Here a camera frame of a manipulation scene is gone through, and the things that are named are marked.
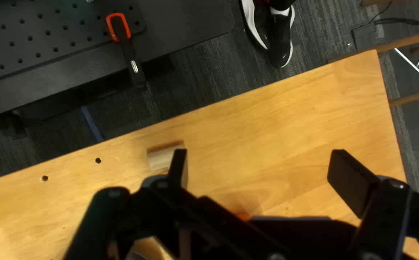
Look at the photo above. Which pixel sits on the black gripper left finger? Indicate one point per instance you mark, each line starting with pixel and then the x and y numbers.
pixel 123 217

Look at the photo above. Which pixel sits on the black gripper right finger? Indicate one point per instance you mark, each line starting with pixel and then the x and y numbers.
pixel 359 185

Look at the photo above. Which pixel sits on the wooden mallet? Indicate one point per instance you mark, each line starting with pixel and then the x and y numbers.
pixel 161 158

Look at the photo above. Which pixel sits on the flat black floor box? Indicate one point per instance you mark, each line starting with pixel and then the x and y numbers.
pixel 368 35

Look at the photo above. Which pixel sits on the black sneaker with white sole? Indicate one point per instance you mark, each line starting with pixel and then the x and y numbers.
pixel 282 41
pixel 256 19

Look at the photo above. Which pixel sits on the orange and black clamp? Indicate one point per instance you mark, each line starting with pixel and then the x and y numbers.
pixel 129 48

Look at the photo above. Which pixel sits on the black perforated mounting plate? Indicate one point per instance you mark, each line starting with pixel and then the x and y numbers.
pixel 37 33

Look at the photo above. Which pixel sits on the black base platform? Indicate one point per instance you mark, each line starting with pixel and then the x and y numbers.
pixel 186 19

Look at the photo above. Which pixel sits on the wooden chair rail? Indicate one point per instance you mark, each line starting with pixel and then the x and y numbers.
pixel 410 39
pixel 414 97

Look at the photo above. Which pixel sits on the white metal rod frame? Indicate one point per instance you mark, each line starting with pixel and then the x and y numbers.
pixel 417 67

